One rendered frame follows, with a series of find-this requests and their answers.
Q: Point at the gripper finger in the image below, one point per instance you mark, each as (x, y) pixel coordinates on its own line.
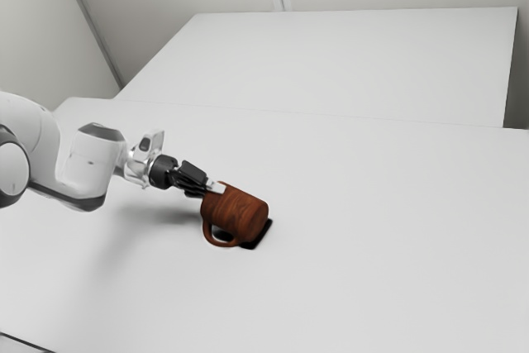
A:
(196, 175)

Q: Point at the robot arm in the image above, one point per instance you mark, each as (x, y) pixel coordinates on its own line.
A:
(82, 163)

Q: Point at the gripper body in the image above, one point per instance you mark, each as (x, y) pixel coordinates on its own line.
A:
(163, 171)

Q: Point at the brown wooden mug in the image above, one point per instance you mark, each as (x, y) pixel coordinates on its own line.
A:
(235, 214)

